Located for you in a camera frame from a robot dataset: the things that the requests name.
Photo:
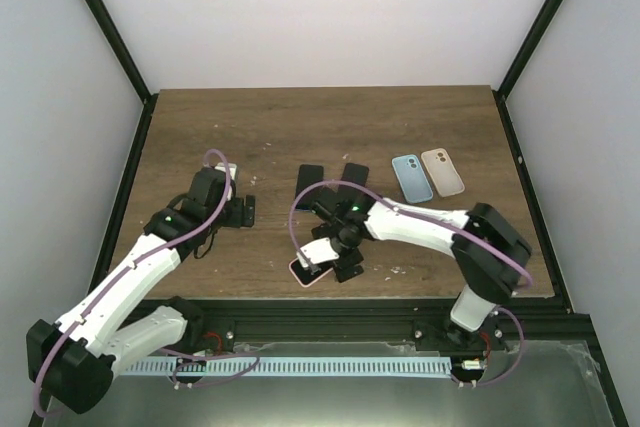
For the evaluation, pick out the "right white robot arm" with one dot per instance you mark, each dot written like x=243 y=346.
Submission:
x=490 y=254

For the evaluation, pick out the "beige phone case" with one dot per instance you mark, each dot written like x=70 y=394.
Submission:
x=442 y=172

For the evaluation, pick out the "black frame post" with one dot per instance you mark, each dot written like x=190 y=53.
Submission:
x=118 y=46
x=535 y=34

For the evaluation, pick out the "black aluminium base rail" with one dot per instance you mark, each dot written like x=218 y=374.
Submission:
x=376 y=319

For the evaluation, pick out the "right black frame post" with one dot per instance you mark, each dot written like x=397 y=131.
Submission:
x=535 y=34

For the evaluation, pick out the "phone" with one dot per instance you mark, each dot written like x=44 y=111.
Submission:
x=305 y=276
x=353 y=173
x=308 y=174

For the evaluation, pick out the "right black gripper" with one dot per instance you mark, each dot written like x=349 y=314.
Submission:
x=343 y=274

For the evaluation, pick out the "light blue slotted cable duct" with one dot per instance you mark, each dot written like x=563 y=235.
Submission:
x=403 y=367

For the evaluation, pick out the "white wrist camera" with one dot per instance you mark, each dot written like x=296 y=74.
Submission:
x=232 y=169
x=315 y=253

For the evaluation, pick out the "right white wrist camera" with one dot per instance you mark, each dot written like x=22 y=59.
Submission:
x=315 y=253

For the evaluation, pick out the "light blue phone case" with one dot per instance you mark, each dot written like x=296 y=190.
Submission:
x=412 y=179

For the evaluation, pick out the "left black frame post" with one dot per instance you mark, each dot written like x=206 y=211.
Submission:
x=118 y=46

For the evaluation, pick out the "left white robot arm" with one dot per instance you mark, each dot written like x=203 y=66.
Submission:
x=76 y=358

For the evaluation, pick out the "left black table edge rail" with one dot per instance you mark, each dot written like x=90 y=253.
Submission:
x=123 y=193

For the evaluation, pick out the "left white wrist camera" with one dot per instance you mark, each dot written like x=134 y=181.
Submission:
x=232 y=169

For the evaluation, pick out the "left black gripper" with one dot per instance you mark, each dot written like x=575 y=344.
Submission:
x=236 y=218

